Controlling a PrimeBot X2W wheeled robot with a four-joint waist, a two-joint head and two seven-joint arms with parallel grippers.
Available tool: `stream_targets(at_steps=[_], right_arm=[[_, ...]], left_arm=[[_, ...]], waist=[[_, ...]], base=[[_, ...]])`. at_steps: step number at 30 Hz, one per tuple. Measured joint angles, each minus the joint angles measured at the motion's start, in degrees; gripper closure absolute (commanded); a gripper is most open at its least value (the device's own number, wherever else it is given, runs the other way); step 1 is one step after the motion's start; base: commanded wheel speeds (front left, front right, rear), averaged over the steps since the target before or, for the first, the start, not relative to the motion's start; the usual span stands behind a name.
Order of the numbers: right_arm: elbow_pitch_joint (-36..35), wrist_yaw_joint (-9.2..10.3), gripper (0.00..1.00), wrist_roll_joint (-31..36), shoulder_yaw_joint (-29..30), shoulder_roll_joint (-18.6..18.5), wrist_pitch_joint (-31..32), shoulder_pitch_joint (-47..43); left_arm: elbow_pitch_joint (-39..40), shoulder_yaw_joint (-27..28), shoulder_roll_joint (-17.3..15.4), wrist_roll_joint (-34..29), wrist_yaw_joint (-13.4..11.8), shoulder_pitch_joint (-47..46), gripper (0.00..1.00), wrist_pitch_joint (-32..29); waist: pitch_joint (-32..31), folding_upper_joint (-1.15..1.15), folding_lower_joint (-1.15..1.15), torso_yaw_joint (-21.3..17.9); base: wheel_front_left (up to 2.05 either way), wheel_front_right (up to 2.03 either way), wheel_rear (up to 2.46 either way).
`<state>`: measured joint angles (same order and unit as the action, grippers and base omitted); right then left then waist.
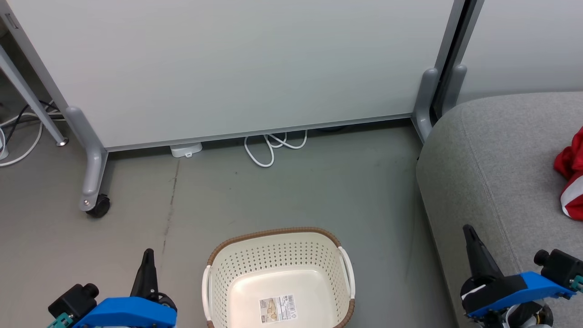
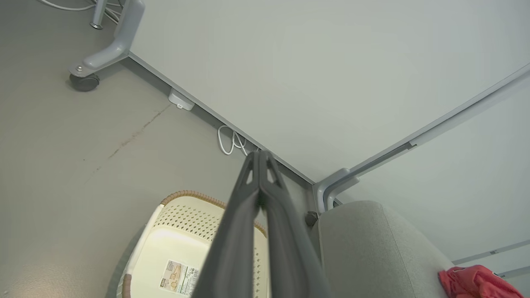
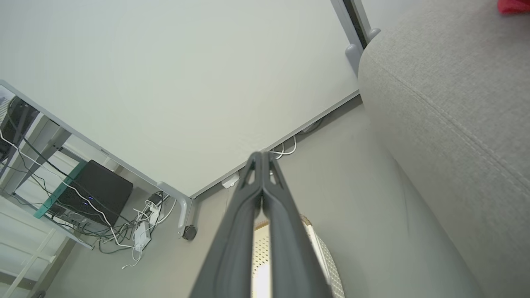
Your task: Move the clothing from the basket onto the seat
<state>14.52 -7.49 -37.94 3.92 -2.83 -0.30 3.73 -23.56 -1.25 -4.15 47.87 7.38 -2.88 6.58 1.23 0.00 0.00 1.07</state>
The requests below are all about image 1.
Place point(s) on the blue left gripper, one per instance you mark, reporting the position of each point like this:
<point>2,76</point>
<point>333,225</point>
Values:
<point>132,314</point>

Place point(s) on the narrow white partition panel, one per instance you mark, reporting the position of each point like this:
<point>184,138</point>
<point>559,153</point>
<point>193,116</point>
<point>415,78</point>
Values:
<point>524,45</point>

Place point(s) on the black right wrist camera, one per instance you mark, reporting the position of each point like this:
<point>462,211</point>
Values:
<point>560,266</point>

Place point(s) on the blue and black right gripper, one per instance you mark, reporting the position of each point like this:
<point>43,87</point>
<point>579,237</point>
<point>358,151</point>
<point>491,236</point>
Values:
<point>510,289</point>

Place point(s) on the grey partition foot with caster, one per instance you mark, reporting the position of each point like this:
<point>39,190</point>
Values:
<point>93,173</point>

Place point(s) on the large white partition panel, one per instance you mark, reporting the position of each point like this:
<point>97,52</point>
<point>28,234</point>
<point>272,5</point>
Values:
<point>227,68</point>

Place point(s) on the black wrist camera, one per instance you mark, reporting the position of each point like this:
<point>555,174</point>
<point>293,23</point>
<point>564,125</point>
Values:
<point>560,266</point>
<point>73,300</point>

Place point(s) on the flat white power adapter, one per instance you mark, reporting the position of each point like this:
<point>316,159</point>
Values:
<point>186,149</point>

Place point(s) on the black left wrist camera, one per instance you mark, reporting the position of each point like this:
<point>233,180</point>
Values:
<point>73,300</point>

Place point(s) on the cream perforated laundry basket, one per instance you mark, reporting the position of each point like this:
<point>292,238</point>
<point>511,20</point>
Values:
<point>282,255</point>

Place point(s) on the paper barcode label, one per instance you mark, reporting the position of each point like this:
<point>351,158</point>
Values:
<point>278,309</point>

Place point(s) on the grey fabric sofa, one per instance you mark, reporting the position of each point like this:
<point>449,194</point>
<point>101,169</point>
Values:
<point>492,173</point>

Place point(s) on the desk with pale metal legs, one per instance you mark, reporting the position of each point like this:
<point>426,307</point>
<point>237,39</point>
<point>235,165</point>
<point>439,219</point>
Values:
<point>45,119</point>

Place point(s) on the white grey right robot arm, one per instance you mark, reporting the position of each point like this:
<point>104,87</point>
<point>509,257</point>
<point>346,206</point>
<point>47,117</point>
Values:
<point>524,318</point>

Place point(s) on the red and white garment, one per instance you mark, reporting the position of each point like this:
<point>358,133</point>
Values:
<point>571,164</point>

